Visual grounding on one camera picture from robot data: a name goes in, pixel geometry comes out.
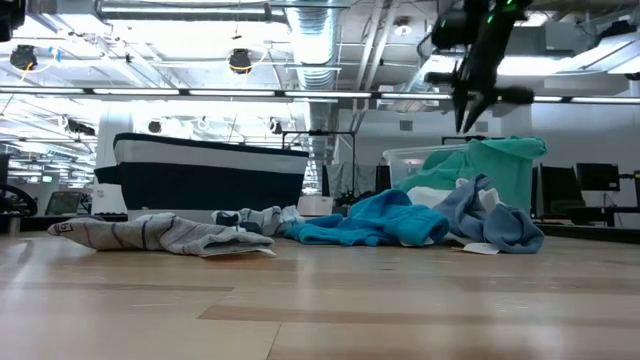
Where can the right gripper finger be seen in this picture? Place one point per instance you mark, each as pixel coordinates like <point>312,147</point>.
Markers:
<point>460,110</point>
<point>479,107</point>

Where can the teal dotted shirt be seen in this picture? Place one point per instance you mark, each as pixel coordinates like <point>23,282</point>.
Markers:
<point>505,165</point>

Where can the bright blue towel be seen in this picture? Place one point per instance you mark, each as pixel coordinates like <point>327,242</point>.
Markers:
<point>380,220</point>

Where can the pale striped sock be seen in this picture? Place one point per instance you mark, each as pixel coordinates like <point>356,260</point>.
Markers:
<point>265,217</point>

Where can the grey striped shirt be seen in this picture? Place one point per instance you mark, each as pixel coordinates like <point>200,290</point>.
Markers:
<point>160,232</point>

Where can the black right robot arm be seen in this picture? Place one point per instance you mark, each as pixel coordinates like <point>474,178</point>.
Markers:
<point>505,12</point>

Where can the clear plastic bin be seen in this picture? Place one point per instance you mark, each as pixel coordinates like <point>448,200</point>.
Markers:
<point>405,165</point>

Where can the white cloth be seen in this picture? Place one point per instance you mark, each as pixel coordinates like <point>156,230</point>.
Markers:
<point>425,196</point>

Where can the black monitor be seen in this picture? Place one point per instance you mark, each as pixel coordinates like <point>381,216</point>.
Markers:
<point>560,190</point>
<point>597,176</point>

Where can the blue-grey cloth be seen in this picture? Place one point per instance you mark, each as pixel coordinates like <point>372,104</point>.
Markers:
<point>505,230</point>

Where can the green potted plant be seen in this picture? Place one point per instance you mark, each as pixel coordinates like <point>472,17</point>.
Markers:
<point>355,199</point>

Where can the white box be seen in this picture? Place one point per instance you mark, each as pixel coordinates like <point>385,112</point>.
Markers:
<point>315,205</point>

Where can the ceiling light strip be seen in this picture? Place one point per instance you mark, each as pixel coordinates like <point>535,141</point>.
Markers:
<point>230,93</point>

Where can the grey ceiling pipe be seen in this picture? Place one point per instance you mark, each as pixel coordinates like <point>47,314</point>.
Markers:
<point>190,11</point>

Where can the small dark monitor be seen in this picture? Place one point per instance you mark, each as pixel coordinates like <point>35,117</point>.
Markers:
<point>62,202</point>

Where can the black wheel-shaped object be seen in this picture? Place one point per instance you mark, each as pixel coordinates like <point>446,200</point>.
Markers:
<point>17,197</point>

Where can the low black stand frame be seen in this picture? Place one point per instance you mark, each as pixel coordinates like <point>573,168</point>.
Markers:
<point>450,138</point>

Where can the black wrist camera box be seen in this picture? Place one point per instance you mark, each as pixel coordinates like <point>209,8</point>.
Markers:
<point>455,29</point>

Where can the silver ventilation duct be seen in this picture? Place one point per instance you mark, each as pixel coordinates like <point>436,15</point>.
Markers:
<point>315,45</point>

